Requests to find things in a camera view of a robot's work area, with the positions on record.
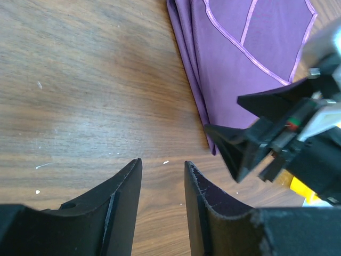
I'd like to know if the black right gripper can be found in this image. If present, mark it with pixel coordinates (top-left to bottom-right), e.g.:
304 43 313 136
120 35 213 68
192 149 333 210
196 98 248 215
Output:
204 57 340 204

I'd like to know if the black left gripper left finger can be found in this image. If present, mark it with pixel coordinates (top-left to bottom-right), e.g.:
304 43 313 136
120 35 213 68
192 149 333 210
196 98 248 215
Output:
1 158 142 255

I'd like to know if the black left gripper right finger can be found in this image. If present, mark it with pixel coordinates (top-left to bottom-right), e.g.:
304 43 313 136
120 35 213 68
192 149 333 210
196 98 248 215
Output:
184 161 340 255

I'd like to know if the purple cloth napkin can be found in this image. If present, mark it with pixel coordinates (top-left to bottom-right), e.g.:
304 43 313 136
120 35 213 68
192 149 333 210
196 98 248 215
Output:
166 0 318 156

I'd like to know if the yellow plastic tray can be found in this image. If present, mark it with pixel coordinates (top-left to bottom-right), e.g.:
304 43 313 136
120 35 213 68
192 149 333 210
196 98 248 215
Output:
290 177 321 205

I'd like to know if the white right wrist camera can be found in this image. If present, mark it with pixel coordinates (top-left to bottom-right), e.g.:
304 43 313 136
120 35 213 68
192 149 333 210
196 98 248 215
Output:
302 18 340 68

